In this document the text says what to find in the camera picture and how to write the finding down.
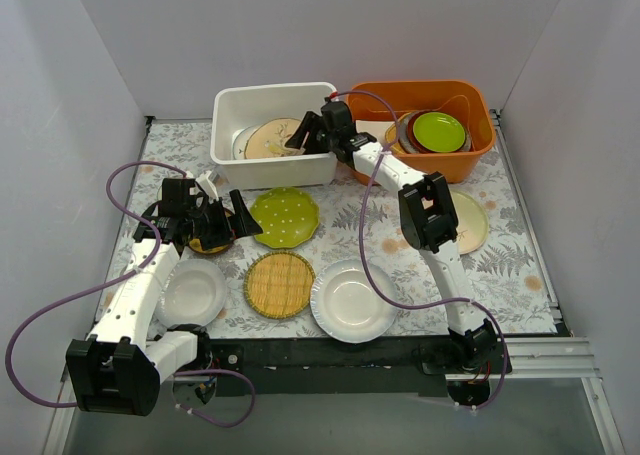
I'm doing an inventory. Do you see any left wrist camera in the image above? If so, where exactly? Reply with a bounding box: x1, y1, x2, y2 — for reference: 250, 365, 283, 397
158, 178, 207, 218

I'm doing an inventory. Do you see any orange plastic bin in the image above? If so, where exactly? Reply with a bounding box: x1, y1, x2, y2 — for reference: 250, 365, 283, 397
346, 80, 496, 183

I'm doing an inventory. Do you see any white watermelon pattern plate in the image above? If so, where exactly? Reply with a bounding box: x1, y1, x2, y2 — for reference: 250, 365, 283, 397
232, 125, 259, 160

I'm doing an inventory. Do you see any woven bamboo round plate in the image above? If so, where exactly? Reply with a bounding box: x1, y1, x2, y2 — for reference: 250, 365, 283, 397
243, 251, 315, 319

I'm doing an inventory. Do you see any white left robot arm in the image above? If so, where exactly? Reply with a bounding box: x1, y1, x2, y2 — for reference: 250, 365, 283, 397
66, 178, 262, 416

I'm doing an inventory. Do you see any green dotted scalloped plate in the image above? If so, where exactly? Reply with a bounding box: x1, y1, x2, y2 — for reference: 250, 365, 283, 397
249, 187, 319, 249

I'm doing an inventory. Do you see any white deep plate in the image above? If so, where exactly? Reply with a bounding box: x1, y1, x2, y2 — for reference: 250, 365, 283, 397
310, 259, 399, 344
155, 259, 228, 327

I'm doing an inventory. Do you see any beige bird pattern plate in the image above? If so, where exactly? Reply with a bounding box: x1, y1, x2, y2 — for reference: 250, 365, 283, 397
244, 118, 301, 160

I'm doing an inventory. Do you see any small yellow black dish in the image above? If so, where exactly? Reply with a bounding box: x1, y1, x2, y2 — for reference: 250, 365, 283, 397
189, 239, 232, 256

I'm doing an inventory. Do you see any white plastic bin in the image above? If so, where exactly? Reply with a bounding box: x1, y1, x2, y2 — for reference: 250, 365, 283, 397
210, 82, 337, 190

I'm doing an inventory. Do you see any white deep plate left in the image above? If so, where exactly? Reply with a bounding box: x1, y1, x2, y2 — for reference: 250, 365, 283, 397
155, 259, 228, 327

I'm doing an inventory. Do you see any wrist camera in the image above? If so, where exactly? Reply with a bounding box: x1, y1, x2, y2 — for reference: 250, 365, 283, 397
321, 100, 355, 138
158, 178, 207, 218

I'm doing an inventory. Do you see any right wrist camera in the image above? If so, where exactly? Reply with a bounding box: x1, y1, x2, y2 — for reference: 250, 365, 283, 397
321, 100, 355, 138

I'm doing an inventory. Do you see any floral patterned table mat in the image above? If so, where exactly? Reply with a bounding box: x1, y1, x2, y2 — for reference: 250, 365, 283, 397
141, 122, 556, 339

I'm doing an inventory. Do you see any white paper in orange bin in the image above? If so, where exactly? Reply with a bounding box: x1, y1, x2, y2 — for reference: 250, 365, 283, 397
356, 120, 393, 139

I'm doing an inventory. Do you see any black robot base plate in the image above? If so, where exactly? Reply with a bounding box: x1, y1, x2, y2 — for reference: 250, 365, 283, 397
154, 337, 519, 399

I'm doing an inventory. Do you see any stack of plates in bin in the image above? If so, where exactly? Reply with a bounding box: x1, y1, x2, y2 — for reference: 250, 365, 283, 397
385, 111, 472, 154

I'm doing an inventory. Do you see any green plate in orange bin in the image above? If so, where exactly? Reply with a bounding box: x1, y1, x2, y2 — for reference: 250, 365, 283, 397
411, 112, 466, 153

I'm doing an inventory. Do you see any white deep plate centre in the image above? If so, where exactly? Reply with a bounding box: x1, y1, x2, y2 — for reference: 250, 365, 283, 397
310, 259, 399, 344

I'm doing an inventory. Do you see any beige green floral plate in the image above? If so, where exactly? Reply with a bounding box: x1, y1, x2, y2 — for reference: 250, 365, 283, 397
451, 190, 489, 255

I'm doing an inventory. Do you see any aluminium frame rail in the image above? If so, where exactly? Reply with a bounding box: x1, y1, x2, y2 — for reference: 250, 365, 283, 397
444, 338, 601, 382

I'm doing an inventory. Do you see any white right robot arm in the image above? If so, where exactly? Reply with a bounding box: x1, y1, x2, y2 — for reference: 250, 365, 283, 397
286, 97, 502, 373

